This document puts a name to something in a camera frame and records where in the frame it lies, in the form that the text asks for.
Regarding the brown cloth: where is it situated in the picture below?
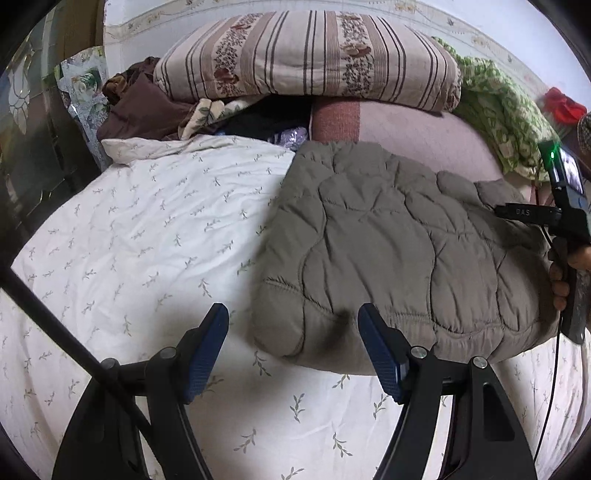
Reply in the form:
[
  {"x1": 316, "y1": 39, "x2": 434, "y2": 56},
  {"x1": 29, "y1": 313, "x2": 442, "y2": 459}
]
[{"x1": 97, "y1": 56, "x2": 199, "y2": 141}]

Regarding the white leaf-print quilt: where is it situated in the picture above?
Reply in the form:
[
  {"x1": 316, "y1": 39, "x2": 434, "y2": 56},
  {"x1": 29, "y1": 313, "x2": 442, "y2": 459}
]
[{"x1": 0, "y1": 135, "x2": 591, "y2": 480}]

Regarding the green patterned blanket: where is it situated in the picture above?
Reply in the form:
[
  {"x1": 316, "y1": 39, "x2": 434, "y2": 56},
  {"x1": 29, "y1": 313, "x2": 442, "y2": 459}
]
[{"x1": 431, "y1": 36, "x2": 561, "y2": 181}]

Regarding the thin black cable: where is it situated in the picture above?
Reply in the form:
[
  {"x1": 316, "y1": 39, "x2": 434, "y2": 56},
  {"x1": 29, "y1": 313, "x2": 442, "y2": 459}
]
[{"x1": 533, "y1": 222, "x2": 564, "y2": 464}]

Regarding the dark cloth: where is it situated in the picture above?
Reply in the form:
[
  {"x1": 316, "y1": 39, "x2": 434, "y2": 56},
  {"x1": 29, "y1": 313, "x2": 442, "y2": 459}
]
[{"x1": 217, "y1": 92, "x2": 312, "y2": 144}]

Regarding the wooden door frame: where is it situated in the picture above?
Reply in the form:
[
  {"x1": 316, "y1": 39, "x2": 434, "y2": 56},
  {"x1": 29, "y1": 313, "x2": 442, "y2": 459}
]
[{"x1": 60, "y1": 0, "x2": 105, "y2": 61}]

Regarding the thick black cable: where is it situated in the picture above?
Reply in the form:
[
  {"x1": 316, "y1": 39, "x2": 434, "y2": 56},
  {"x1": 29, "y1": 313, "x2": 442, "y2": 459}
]
[{"x1": 0, "y1": 265, "x2": 155, "y2": 435}]

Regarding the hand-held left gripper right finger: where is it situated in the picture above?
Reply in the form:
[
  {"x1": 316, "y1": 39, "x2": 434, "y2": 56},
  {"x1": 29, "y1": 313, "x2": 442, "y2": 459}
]
[{"x1": 357, "y1": 302, "x2": 539, "y2": 480}]

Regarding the cream floral cloth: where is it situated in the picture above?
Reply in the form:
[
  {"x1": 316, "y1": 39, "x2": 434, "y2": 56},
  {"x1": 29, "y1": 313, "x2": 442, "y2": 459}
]
[{"x1": 178, "y1": 95, "x2": 259, "y2": 141}]

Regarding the striped floral folded quilt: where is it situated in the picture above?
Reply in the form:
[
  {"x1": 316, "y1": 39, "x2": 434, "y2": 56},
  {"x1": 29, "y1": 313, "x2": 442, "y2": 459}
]
[{"x1": 152, "y1": 10, "x2": 463, "y2": 114}]

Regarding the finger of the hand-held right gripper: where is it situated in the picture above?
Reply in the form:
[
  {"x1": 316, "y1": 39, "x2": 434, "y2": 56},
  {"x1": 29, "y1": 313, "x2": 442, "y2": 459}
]
[{"x1": 494, "y1": 202, "x2": 563, "y2": 225}]

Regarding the olive quilted hooded jacket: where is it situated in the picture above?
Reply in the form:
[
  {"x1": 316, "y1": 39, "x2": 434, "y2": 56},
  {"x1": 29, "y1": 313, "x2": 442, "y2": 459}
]
[{"x1": 249, "y1": 140, "x2": 573, "y2": 376}]

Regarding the grey knit hat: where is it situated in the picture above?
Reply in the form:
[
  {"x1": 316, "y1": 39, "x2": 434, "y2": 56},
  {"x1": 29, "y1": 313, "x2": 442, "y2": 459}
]
[{"x1": 577, "y1": 111, "x2": 591, "y2": 153}]

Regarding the decorated glass door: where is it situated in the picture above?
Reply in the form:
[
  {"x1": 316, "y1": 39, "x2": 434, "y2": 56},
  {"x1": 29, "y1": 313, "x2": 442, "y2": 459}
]
[{"x1": 0, "y1": 41, "x2": 112, "y2": 222}]

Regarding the red cloth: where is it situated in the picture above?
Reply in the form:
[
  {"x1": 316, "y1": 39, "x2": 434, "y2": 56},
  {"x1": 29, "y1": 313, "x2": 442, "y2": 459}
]
[{"x1": 542, "y1": 87, "x2": 588, "y2": 125}]

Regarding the person's right hand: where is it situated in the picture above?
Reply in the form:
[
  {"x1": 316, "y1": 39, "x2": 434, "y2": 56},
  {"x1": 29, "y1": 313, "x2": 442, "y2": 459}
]
[{"x1": 549, "y1": 244, "x2": 591, "y2": 315}]

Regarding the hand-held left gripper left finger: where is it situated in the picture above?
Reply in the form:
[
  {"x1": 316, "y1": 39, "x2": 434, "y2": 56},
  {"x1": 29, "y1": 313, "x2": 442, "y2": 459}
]
[{"x1": 51, "y1": 302, "x2": 230, "y2": 480}]

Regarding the floral printed bag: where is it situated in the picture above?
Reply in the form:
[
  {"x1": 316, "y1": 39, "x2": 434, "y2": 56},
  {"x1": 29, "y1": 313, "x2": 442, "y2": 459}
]
[{"x1": 53, "y1": 46, "x2": 114, "y2": 167}]

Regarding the clear plastic bag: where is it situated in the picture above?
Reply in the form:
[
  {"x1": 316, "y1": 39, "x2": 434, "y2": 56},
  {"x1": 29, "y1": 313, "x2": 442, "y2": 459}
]
[{"x1": 268, "y1": 127, "x2": 309, "y2": 149}]

